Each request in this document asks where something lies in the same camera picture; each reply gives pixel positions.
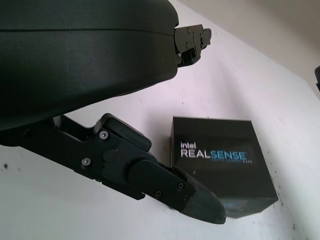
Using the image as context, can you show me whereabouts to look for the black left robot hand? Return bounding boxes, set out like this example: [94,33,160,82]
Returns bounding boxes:
[0,0,226,218]

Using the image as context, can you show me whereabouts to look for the black RealSense box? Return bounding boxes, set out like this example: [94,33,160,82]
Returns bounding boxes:
[169,115,280,221]

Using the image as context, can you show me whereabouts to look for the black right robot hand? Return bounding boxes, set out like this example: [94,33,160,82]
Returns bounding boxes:
[313,65,320,94]

